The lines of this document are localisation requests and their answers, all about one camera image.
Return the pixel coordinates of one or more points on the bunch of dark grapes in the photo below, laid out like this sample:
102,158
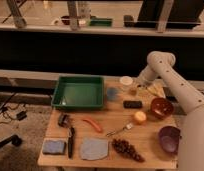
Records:
126,150

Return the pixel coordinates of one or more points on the black power adapter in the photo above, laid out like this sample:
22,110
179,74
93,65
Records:
21,115

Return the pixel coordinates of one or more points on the yellow apple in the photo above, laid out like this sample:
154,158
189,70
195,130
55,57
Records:
139,117

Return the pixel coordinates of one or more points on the white translucent cup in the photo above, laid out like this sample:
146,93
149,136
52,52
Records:
125,83

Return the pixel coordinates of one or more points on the wooden table board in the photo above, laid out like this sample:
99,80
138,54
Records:
116,122

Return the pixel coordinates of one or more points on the dark red background bowl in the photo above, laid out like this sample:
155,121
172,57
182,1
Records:
65,20

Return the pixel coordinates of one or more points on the red wooden bowl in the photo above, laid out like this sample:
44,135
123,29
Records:
161,108

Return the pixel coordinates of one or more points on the black handled knife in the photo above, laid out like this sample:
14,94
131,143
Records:
71,142

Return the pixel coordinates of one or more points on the orange carrot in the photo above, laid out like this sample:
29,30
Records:
94,124

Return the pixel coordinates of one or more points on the small metal cup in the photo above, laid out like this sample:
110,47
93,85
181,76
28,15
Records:
133,90

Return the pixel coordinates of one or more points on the blue plastic cup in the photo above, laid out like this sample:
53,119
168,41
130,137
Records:
111,93

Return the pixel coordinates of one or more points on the green plastic tray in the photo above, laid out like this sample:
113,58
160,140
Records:
78,93

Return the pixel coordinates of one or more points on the metal fork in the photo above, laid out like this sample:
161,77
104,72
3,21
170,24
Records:
126,127

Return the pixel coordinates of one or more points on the black rectangular block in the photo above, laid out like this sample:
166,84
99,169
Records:
132,104

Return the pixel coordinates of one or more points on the green box on shelf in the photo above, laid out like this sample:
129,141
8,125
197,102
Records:
101,22

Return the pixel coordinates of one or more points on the grey blue round plate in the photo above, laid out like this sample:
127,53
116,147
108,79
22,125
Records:
94,149

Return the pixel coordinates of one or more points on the purple bowl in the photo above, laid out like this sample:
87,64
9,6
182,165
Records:
169,139

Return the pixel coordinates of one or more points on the black peeler tool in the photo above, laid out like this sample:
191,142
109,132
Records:
64,121

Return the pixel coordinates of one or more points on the blue sponge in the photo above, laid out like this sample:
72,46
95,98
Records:
53,147

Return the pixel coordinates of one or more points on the black chair base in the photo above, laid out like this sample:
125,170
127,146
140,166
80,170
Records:
14,140

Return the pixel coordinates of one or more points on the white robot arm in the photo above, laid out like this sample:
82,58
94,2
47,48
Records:
191,144

